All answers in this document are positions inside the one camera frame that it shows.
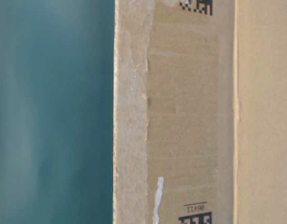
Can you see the brown cardboard box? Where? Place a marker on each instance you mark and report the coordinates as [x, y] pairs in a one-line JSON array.
[[200, 112]]

